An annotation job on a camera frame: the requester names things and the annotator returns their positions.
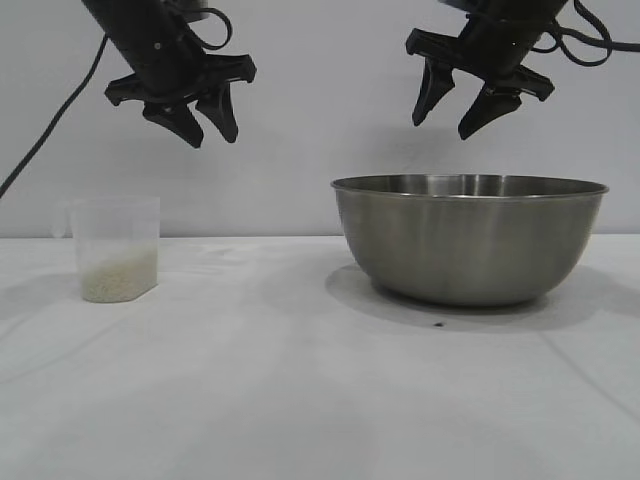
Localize clear plastic measuring cup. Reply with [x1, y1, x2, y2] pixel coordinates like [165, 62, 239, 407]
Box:
[52, 196, 162, 304]

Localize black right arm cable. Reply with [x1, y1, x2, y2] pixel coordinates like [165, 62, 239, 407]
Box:
[574, 27, 640, 54]

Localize stainless steel bowl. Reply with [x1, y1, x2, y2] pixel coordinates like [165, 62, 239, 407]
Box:
[329, 173, 611, 308]

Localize looped black gripper cable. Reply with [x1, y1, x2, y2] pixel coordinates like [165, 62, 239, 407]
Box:
[537, 0, 615, 67]
[182, 3, 235, 52]

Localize white rice grains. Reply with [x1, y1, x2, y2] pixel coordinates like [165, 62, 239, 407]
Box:
[81, 248, 160, 303]

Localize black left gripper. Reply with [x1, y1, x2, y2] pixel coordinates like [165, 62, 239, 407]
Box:
[82, 0, 257, 149]

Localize looped black right gripper cable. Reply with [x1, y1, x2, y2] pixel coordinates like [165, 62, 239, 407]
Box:
[537, 0, 615, 67]

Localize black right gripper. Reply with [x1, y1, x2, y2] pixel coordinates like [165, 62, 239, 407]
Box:
[405, 0, 556, 141]

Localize long black left arm cable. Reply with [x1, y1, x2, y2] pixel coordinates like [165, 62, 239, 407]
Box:
[0, 33, 110, 199]

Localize looped black left gripper cable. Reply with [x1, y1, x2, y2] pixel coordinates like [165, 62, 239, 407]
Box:
[182, 3, 235, 52]

